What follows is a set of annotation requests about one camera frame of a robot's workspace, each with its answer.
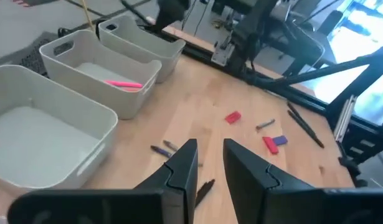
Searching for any white plastic bin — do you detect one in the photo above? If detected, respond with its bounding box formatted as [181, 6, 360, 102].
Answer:
[98, 14, 187, 84]
[0, 64, 119, 190]
[39, 29, 163, 121]

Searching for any blue eraser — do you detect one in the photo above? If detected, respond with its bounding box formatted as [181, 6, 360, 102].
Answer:
[272, 134, 288, 146]

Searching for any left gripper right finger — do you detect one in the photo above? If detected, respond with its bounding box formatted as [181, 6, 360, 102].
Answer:
[223, 138, 383, 224]

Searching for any yellow cable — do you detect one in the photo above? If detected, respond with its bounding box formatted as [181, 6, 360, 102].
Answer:
[80, 0, 95, 32]

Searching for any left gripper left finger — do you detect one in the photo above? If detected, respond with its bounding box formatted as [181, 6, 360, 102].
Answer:
[7, 138, 199, 224]

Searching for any silver aluminium extrusion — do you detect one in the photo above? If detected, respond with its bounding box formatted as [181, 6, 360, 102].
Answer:
[334, 95, 357, 142]

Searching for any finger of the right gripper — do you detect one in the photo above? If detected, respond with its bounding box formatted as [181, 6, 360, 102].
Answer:
[155, 0, 174, 34]
[173, 0, 191, 24]

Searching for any grey crayon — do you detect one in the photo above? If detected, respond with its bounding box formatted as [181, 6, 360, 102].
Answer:
[163, 139, 179, 152]

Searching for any red eraser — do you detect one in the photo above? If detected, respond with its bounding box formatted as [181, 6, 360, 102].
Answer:
[224, 110, 242, 125]
[262, 136, 280, 156]

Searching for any black hazard striped mat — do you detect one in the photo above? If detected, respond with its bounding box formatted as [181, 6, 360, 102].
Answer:
[12, 0, 60, 7]

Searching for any grey screw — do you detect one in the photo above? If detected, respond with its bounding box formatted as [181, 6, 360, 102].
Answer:
[255, 118, 276, 131]

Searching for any dark grey pen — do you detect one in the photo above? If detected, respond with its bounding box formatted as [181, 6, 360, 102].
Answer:
[195, 179, 216, 208]

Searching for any blue crayon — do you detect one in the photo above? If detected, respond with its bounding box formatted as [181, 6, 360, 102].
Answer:
[150, 144, 173, 159]

